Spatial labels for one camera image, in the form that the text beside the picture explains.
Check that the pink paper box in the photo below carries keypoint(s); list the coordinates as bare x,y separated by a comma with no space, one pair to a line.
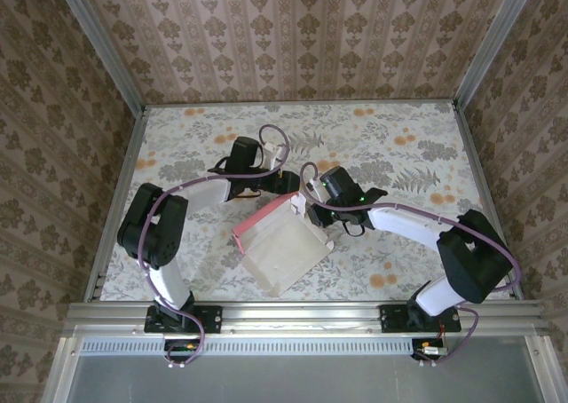
284,243

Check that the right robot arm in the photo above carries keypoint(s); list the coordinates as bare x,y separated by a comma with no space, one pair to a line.
408,225

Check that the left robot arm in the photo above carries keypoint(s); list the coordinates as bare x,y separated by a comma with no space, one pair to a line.
204,194

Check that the grey metal sheet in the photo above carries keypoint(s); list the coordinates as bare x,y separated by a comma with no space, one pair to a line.
302,376

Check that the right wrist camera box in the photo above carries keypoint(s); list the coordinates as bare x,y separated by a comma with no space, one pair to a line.
309,185

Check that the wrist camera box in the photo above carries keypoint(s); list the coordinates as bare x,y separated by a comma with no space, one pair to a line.
309,185
276,152

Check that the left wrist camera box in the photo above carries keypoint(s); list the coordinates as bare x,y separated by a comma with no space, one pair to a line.
276,152

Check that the aluminium table end rail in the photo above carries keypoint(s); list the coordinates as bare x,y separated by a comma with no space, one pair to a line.
302,103

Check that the aluminium table side rail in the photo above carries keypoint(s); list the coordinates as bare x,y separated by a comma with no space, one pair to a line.
477,168
126,176

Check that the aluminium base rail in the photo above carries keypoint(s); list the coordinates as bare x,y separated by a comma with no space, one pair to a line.
302,316

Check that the aluminium frame post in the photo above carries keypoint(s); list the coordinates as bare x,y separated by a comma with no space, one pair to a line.
100,43
492,43

